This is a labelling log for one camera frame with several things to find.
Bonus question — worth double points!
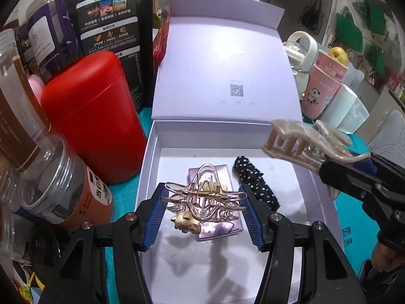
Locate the clear jar orange contents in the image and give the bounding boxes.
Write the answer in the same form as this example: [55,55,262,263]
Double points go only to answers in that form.
[19,133,114,232]

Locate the black hanging bag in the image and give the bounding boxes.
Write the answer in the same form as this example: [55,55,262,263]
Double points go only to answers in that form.
[299,0,325,34]

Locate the black polka dot scrunchie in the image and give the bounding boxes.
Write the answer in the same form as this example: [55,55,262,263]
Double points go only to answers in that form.
[233,155,282,211]

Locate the black printed pouch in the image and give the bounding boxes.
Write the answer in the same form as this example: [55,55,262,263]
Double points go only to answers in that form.
[65,0,159,115]

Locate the red canister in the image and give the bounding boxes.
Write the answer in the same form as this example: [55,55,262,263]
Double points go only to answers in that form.
[40,51,148,184]

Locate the brown labelled clear jar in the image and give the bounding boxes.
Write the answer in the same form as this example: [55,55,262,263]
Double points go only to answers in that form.
[0,27,53,173]

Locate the white paper roll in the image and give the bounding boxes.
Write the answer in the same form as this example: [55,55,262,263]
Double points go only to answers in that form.
[324,84,370,134]

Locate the beige marbled hair claw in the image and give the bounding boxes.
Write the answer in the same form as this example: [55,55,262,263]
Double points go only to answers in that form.
[261,119,371,173]

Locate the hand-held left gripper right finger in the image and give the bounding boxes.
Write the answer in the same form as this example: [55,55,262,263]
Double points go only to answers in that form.
[239,184,361,304]

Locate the person's right hand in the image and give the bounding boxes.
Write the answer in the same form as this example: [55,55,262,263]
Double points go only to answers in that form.
[371,243,405,273]

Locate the lavender gift box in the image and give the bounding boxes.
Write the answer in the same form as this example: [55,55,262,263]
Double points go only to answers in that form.
[137,0,347,304]

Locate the pale green kettle white handle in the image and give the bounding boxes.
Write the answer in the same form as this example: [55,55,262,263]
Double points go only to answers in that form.
[282,31,318,102]

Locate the pink panda paper cup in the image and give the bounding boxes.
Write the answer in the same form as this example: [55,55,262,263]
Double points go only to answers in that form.
[300,70,342,118]

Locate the purple labelled jar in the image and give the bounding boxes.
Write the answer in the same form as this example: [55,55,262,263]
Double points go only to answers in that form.
[25,0,79,80]

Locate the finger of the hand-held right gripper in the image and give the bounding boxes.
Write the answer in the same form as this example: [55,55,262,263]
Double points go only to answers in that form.
[318,160,380,204]
[354,153,405,194]

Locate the grey quilted chair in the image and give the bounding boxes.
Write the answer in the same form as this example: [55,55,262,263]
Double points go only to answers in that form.
[367,109,405,165]
[343,66,366,86]

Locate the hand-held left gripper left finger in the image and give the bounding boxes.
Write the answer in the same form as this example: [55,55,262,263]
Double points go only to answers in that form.
[39,185,170,304]

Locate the yellow pear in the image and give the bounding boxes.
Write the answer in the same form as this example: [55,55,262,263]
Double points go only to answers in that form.
[327,47,349,65]

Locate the pink bottle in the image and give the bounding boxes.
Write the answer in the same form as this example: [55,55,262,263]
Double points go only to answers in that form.
[27,74,48,105]

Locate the red printed box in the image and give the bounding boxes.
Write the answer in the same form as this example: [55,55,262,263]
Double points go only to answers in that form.
[153,17,171,68]

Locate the clear hair claw with cat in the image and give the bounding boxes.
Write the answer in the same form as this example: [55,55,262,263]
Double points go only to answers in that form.
[161,163,249,235]

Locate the small purple box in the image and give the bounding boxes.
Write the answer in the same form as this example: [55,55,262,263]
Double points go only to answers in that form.
[188,164,244,243]

